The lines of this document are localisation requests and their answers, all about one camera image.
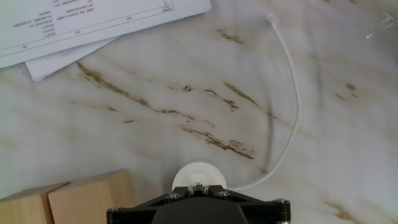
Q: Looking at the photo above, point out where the blank white paper sheet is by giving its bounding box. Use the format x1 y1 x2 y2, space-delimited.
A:
24 35 121 83

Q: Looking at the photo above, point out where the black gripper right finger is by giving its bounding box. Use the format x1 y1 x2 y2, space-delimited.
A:
202 184 292 224

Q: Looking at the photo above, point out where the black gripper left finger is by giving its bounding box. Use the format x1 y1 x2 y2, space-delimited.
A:
106 184 195 224

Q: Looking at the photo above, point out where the printed white paper sheet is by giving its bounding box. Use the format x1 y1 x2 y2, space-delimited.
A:
0 0 213 69

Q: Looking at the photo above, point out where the marble pattern table mat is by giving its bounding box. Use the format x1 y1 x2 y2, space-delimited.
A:
0 0 398 224

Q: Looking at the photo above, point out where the white dock cable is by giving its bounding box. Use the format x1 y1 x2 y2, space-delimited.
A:
231 12 301 192

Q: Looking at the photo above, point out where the white round docking station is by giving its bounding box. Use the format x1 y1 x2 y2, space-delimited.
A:
171 161 228 192

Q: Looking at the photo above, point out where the light wooden cube block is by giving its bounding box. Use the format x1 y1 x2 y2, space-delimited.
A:
0 181 71 224
47 169 136 224

